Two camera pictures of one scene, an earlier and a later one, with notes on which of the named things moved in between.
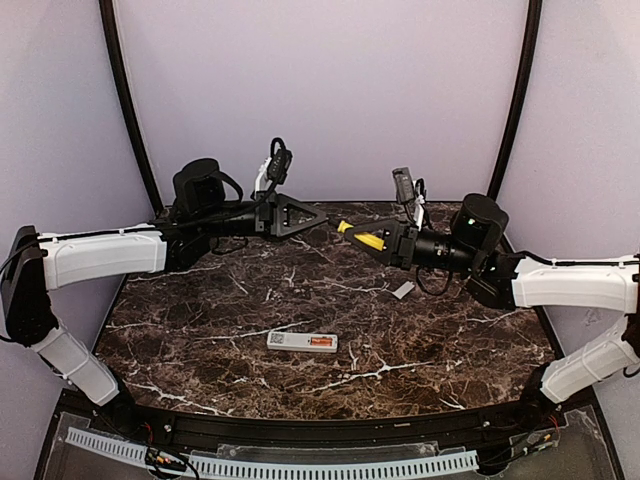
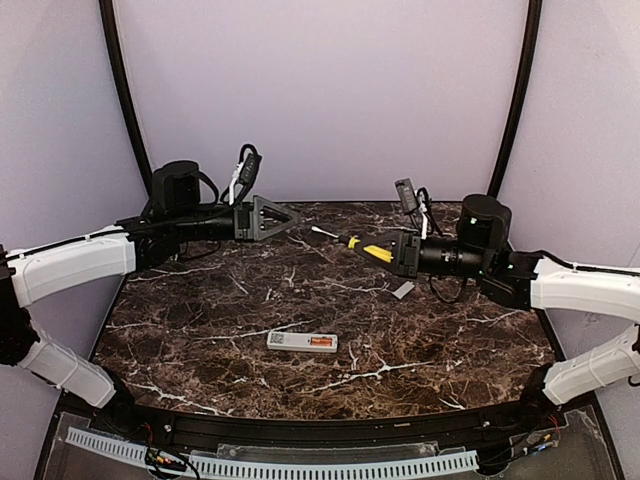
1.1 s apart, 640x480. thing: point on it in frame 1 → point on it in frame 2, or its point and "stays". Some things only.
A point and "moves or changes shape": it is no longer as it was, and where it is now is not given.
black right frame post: [520, 98] stays
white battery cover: [406, 287] stays
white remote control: [310, 342] stays
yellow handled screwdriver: [364, 237] moves or changes shape
